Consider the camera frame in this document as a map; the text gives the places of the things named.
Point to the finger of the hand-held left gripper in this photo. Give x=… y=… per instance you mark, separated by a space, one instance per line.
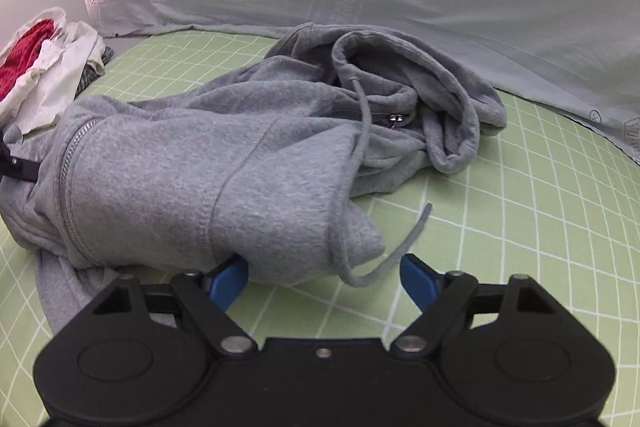
x=20 y=170

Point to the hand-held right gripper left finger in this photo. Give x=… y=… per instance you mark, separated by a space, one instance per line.
x=227 y=284

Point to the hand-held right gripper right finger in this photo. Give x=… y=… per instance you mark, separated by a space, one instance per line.
x=420 y=287

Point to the grey zip hoodie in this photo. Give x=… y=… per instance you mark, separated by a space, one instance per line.
x=175 y=167

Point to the white shirt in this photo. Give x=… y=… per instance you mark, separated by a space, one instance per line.
x=55 y=87

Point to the red checked cloth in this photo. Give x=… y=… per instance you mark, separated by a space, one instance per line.
x=20 y=62

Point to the green checked bed sheet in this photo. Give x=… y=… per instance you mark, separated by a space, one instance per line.
x=500 y=207

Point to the dark plaid cloth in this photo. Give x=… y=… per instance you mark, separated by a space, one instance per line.
x=95 y=67

